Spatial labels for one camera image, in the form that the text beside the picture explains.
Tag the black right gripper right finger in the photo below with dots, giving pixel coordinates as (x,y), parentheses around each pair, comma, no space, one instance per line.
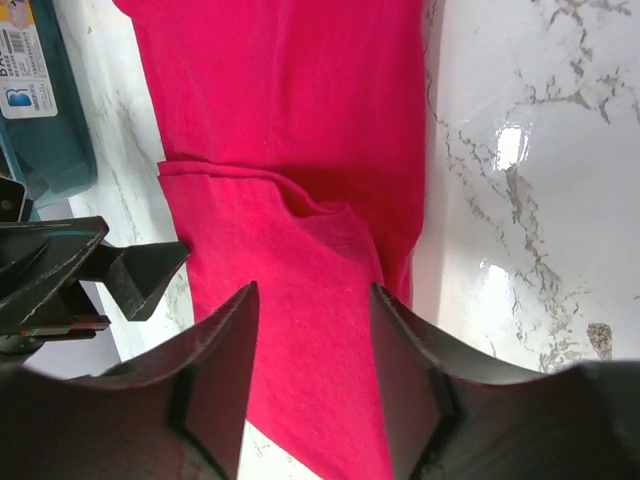
(454,412)

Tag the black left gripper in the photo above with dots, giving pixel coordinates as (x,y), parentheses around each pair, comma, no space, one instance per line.
(42,298)

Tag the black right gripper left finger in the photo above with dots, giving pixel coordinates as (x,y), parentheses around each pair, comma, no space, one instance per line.
(174,412)

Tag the magenta t shirt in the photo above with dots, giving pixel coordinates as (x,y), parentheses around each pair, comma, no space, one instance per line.
(294,140)

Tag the teal laundry basket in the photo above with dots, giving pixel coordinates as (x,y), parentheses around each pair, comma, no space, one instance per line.
(53,157)

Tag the white label sticker on basket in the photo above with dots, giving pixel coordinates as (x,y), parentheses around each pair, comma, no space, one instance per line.
(26,88)

